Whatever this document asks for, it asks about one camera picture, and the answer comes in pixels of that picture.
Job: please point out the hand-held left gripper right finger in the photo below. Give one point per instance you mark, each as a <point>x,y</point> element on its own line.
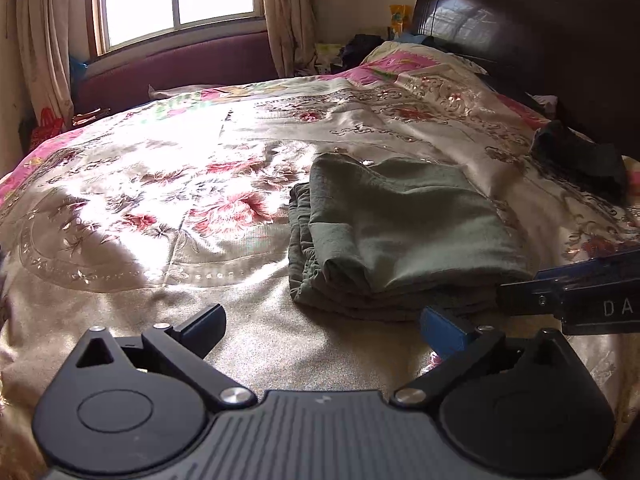
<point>445,332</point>

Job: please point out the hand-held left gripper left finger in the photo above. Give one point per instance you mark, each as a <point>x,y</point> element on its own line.
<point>207,327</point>

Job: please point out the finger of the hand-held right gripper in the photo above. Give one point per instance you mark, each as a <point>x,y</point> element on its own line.
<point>595,271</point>
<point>530,299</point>

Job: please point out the green pants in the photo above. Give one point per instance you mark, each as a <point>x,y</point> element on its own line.
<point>400,225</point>

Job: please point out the floral satin bedspread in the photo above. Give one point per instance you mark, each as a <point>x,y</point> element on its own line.
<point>175,260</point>

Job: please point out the dark cloth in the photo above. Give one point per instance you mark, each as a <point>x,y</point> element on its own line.
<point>580,160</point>

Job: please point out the shiny brown wrapper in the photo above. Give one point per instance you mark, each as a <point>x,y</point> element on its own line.
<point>90,117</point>

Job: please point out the dark wooden headboard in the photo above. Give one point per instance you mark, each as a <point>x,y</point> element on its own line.
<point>540,35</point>

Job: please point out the red bag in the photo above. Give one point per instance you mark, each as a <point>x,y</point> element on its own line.
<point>47,127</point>

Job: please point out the blue plastic bag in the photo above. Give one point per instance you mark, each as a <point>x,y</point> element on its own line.
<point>77,69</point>

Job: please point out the black clothes pile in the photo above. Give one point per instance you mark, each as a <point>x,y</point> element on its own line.
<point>362,50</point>

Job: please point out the white patterned cloth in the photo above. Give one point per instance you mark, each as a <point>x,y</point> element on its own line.
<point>329,56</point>

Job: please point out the yellow packet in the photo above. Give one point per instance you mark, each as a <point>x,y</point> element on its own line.
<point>400,20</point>

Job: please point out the beige curtain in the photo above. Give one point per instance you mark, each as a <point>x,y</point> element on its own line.
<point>45,45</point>
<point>287,15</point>

